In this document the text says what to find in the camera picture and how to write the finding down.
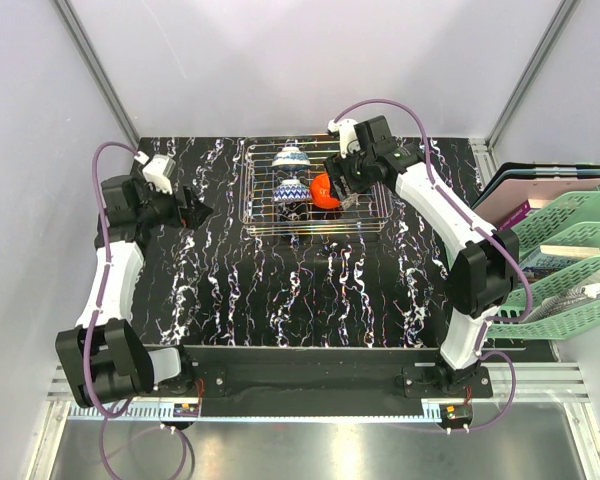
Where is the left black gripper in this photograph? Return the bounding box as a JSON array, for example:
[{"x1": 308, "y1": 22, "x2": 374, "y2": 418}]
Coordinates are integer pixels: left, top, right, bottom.
[{"x1": 135, "y1": 177, "x2": 212, "y2": 230}]

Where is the plain orange bowl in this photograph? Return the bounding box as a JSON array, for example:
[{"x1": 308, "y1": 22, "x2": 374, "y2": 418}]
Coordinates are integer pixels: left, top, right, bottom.
[{"x1": 309, "y1": 173, "x2": 341, "y2": 210}]

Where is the blue white floral bowl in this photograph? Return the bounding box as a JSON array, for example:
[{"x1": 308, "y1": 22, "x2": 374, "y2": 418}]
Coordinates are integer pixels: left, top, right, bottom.
[{"x1": 272, "y1": 146, "x2": 311, "y2": 171}]

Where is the blue zigzag bowl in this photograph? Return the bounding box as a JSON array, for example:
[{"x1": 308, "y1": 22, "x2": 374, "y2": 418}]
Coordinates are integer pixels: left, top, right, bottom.
[{"x1": 272, "y1": 178, "x2": 311, "y2": 204}]

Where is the wire dish rack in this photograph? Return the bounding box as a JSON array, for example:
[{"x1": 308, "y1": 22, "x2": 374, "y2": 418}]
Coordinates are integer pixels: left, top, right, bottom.
[{"x1": 240, "y1": 134, "x2": 391, "y2": 236}]

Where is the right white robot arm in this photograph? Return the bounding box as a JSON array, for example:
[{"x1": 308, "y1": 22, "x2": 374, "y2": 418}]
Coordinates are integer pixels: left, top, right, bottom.
[{"x1": 324, "y1": 116, "x2": 519, "y2": 397}]

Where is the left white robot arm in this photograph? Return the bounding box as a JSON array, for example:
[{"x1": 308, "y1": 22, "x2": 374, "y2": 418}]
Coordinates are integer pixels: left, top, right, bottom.
[{"x1": 55, "y1": 175, "x2": 213, "y2": 408}]

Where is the pink folder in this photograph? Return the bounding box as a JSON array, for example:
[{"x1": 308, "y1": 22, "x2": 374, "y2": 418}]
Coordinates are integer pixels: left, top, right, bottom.
[{"x1": 472, "y1": 178, "x2": 600, "y2": 228}]

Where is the purple book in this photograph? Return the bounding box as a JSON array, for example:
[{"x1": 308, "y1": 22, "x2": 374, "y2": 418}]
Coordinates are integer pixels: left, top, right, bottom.
[{"x1": 498, "y1": 199, "x2": 551, "y2": 230}]

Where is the blue booklet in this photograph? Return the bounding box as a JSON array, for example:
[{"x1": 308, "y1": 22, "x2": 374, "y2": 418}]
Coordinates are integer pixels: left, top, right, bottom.
[{"x1": 520, "y1": 250, "x2": 579, "y2": 283}]

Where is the green file organizer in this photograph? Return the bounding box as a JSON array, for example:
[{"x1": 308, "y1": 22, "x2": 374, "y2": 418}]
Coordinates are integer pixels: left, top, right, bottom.
[{"x1": 488, "y1": 188, "x2": 600, "y2": 340}]

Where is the spiral notebook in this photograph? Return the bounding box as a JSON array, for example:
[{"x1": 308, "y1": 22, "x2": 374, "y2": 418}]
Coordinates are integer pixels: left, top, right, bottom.
[{"x1": 525, "y1": 269, "x2": 600, "y2": 323}]

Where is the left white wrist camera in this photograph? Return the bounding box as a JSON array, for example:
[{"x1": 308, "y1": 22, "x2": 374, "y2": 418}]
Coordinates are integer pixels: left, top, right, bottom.
[{"x1": 134, "y1": 151, "x2": 175, "y2": 195}]

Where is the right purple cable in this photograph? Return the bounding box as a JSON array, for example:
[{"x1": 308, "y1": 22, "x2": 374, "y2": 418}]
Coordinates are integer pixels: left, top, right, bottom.
[{"x1": 332, "y1": 98, "x2": 535, "y2": 433}]

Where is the purple cable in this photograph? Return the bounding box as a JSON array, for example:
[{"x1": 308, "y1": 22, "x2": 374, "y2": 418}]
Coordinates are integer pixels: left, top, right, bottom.
[
  {"x1": 332, "y1": 98, "x2": 535, "y2": 433},
  {"x1": 81, "y1": 142, "x2": 198, "y2": 480}
]

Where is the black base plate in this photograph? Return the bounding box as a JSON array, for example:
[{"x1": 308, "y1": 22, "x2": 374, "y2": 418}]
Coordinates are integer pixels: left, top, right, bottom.
[{"x1": 129, "y1": 343, "x2": 496, "y2": 401}]

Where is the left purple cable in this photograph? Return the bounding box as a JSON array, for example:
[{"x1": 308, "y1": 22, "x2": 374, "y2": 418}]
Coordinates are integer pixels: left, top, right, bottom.
[{"x1": 81, "y1": 142, "x2": 198, "y2": 480}]

